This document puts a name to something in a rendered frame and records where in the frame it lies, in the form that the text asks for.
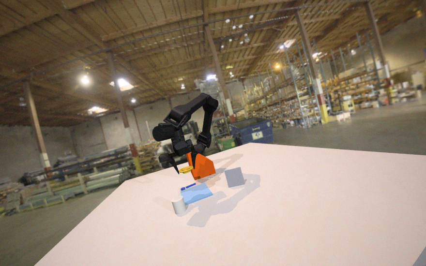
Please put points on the yellow plate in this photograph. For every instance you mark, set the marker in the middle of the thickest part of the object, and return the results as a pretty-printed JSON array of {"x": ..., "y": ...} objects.
[{"x": 186, "y": 169}]

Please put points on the grey cylinder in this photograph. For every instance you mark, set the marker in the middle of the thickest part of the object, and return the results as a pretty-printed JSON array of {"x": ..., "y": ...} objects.
[{"x": 178, "y": 204}]

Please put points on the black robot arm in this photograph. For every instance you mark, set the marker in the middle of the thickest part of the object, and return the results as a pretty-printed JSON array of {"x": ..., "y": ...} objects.
[{"x": 181, "y": 114}]

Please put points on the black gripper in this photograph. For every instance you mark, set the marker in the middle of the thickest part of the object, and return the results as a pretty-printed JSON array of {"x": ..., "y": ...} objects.
[{"x": 169, "y": 157}]

